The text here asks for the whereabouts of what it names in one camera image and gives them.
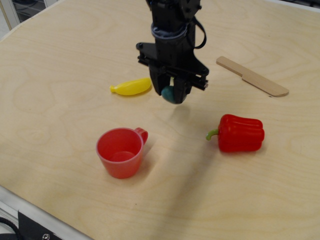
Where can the aluminium table edge rail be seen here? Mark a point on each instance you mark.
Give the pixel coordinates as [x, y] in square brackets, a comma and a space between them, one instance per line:
[11, 204]

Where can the red plastic cup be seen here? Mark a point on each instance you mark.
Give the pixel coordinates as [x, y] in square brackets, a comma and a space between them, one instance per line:
[120, 150]

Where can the red toy bell pepper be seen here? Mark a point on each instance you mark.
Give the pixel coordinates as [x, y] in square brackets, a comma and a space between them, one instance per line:
[238, 134]

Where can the wooden toy knife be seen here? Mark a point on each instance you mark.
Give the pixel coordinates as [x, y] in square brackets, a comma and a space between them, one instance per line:
[253, 78]

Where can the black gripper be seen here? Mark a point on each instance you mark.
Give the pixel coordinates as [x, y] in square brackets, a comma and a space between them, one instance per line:
[172, 55]

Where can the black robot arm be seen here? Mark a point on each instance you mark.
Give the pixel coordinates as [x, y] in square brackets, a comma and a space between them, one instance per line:
[170, 15]

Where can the black metal bracket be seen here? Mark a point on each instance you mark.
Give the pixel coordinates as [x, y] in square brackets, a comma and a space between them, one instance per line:
[31, 230]

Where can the yellow toy banana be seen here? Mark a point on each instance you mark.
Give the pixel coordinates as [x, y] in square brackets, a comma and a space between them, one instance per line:
[132, 87]

